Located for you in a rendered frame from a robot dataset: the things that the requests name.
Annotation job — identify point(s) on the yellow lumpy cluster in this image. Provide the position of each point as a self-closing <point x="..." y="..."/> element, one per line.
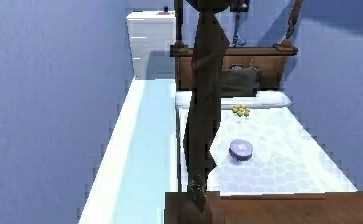
<point x="241" y="110"/>

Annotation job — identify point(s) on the dark grey pillow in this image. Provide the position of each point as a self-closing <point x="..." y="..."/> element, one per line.
<point x="238" y="81"/>

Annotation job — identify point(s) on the purple round disc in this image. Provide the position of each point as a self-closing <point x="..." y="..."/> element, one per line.
<point x="241" y="149"/>

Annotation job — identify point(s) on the white chest of drawers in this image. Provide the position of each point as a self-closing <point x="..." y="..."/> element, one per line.
<point x="149" y="40"/>

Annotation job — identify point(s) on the white pillow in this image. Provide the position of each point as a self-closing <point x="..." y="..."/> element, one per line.
<point x="272" y="99"/>

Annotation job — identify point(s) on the brown wooden four-poster bed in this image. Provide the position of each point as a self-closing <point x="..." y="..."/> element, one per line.
<point x="262" y="166"/>

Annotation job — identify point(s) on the small red flat object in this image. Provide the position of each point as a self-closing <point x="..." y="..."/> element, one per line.
<point x="163" y="13"/>

